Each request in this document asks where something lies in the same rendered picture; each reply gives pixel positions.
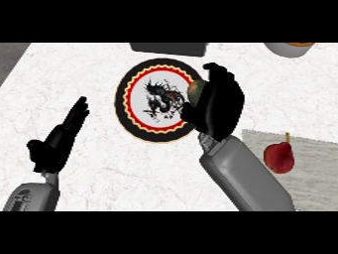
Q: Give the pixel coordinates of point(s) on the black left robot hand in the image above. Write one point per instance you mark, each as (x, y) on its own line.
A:
(56, 145)

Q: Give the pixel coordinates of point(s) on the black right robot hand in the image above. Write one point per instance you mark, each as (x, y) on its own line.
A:
(222, 102)

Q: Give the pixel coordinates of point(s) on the green orange squash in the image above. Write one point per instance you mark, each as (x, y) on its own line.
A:
(195, 91)

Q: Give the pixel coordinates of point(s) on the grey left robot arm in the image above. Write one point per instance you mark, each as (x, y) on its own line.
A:
(34, 195)

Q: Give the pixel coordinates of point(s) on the black red dragon plate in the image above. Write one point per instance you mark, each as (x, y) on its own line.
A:
(149, 99)

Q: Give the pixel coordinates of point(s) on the grey placemat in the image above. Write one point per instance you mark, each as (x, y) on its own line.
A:
(318, 172)

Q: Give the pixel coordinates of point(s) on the dark grey flat object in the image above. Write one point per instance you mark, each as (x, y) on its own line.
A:
(168, 48)

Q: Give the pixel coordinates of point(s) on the red pear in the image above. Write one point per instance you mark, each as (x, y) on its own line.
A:
(279, 156)

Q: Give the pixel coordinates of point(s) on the grey bowl with orange content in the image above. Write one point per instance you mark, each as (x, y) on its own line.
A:
(289, 49)

